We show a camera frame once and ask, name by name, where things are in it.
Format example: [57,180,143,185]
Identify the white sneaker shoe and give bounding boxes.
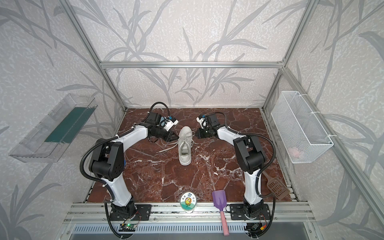
[178,126,193,166]

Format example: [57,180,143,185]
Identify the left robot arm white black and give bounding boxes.
[80,112,179,216]

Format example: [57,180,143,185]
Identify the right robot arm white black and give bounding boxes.
[197,112,276,216]

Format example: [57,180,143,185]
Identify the purple pink toy shovel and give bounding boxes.
[212,190,230,237]

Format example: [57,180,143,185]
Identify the pink item in basket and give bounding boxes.
[289,147,302,159]

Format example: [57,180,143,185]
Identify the brown slotted litter scoop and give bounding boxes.
[262,171,290,201]

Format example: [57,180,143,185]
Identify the green circuit board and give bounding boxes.
[118,223,138,233]

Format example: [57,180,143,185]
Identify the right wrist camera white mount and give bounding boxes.
[197,115,208,129]

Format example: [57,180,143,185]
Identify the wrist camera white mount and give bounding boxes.
[164,116,179,131]
[197,115,208,129]

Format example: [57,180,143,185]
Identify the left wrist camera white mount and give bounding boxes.
[164,116,179,131]

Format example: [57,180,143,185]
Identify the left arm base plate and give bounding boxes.
[109,204,152,221]

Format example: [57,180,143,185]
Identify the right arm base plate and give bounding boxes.
[228,204,272,221]

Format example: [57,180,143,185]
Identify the white wire mesh basket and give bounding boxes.
[271,91,334,164]

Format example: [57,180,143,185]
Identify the clear plastic wall tray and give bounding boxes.
[9,94,98,163]

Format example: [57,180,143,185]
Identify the right circuit board with wires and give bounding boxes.
[244,223,268,234]

